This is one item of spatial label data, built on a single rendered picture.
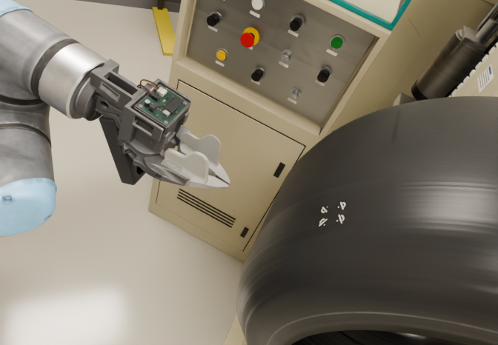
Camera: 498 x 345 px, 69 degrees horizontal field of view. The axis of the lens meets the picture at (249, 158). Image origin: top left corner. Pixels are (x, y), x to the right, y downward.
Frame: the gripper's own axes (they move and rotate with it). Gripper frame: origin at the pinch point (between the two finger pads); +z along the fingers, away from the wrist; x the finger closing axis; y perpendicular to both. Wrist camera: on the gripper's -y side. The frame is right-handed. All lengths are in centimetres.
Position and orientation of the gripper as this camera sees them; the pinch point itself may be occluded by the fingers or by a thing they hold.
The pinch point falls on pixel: (218, 183)
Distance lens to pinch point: 49.8
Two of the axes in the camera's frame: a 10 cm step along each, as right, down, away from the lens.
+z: 8.4, 5.4, 0.2
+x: 3.8, -6.1, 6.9
